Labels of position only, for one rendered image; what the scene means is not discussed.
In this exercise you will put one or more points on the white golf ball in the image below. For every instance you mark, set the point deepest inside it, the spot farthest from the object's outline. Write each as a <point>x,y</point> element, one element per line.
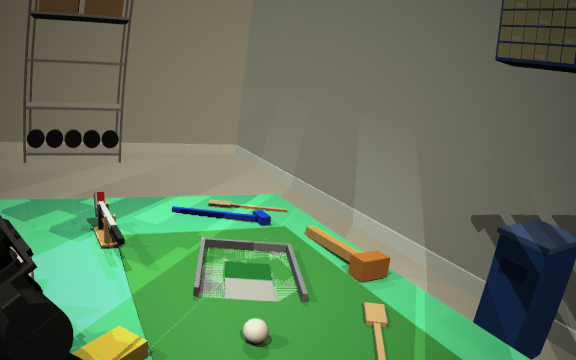
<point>255,331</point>

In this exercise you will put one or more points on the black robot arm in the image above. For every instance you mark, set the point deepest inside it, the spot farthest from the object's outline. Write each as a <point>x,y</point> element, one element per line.
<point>32,327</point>

